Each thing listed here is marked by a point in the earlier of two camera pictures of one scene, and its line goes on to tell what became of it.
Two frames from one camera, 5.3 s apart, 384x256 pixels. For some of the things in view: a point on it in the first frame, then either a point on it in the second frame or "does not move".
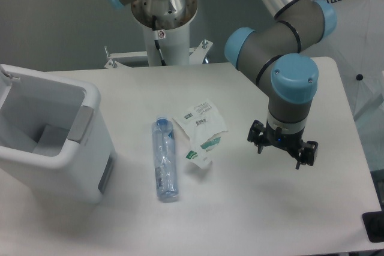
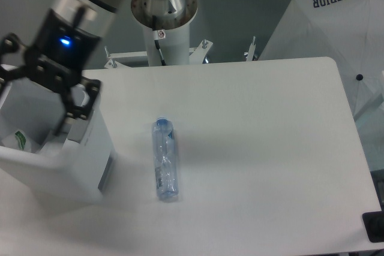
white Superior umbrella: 356,44 does not move
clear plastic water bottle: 165,159 does not move
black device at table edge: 374,223 does not move
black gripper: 305,153 to 63,47
